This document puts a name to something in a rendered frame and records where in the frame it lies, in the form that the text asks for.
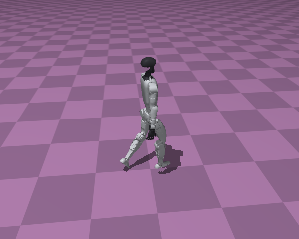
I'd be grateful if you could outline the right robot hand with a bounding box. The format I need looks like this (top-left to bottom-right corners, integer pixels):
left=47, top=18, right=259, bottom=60
left=146, top=125, right=157, bottom=140

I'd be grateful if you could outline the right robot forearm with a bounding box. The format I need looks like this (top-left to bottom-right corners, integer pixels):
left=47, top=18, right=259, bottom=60
left=149, top=107, right=158, bottom=129

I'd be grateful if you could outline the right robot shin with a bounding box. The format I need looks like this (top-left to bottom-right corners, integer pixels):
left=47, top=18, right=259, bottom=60
left=155, top=143, right=166, bottom=166

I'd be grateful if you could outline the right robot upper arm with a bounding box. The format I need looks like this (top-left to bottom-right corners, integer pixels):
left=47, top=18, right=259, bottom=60
left=148, top=83, right=158, bottom=110

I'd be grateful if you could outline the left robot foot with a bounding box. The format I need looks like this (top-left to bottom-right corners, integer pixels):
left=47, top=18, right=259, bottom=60
left=120, top=158, right=130, bottom=168

